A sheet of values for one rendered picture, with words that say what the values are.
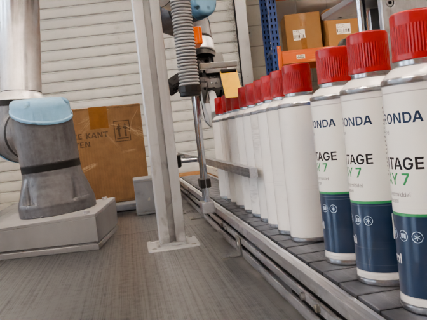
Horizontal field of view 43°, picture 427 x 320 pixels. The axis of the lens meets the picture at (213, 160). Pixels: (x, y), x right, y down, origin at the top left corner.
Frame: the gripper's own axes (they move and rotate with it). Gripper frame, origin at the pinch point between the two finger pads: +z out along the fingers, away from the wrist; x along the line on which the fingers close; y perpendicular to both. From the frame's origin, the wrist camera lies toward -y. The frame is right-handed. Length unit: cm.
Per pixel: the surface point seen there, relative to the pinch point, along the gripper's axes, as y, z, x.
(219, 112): -1.2, 11.7, -22.6
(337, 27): 164, -216, 228
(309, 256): -3, 54, -61
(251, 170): -4, 37, -47
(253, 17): 116, -286, 287
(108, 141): -25.1, -8.3, 18.6
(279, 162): -2, 40, -56
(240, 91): -1.1, 20.3, -42.3
